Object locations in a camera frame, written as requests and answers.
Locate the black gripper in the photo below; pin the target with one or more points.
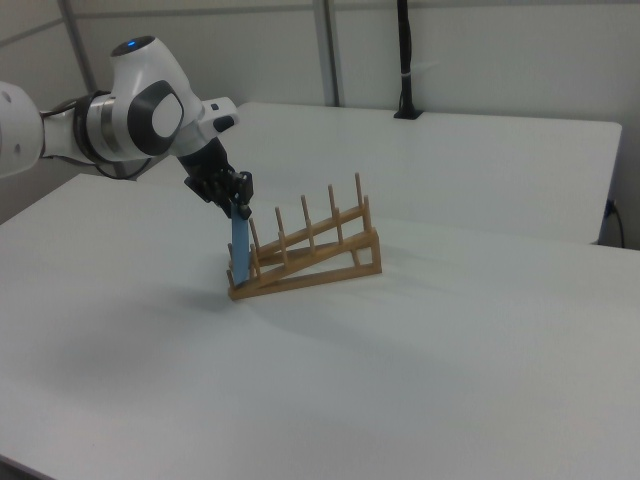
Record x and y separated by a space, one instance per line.
207 172

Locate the blue round plate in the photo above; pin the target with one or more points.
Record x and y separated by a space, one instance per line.
240 250

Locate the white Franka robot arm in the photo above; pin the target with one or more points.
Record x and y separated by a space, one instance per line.
150 70

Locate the wooden plate rack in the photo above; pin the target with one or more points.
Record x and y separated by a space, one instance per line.
375 252

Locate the black clamped camera pole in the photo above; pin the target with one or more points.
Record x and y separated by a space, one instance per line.
406 60

